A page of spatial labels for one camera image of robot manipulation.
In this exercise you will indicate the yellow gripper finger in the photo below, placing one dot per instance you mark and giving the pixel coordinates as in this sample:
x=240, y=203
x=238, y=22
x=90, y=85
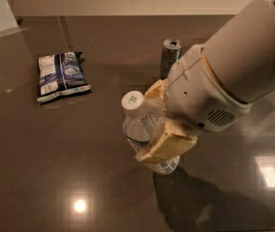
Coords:
x=168, y=142
x=157, y=90

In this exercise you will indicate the grey robot gripper body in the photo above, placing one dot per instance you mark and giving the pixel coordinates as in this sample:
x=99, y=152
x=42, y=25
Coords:
x=199, y=91

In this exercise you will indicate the clear plastic water bottle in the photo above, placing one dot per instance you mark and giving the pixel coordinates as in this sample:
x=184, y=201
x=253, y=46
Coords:
x=140, y=121

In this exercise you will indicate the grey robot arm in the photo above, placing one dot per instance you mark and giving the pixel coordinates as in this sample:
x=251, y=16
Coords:
x=242, y=55

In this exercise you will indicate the dented metal drink can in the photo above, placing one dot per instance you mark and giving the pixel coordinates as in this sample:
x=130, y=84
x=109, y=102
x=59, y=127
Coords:
x=171, y=52

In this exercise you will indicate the blue white snack bag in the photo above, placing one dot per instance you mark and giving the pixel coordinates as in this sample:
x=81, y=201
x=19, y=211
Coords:
x=60, y=75

